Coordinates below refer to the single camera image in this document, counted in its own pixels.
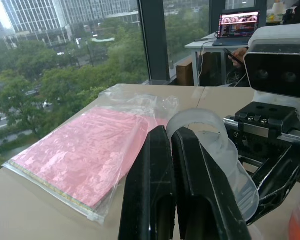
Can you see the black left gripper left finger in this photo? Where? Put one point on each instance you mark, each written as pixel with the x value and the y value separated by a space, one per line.
pixel 147 180

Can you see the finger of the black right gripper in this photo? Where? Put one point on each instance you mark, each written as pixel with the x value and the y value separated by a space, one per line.
pixel 282 180

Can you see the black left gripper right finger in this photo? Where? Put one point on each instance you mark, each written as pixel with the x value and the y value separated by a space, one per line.
pixel 202 190

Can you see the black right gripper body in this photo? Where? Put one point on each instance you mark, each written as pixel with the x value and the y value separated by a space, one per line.
pixel 267 117

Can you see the bystander hand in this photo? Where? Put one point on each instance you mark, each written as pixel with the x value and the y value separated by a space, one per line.
pixel 240 53

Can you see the clear bag of pink paper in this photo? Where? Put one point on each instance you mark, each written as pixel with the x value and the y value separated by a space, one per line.
pixel 85 150

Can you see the black smartphone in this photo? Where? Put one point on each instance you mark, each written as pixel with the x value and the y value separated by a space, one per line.
pixel 232 55

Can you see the brown wooden box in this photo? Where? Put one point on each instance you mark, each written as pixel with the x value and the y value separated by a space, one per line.
pixel 183 72

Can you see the open dark laptop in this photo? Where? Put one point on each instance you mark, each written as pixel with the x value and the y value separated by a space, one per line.
pixel 240 25

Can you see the white desk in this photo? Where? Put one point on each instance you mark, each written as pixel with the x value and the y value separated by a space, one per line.
pixel 197 46

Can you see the dark window frame pillar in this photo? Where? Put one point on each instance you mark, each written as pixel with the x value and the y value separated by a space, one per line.
pixel 153 40

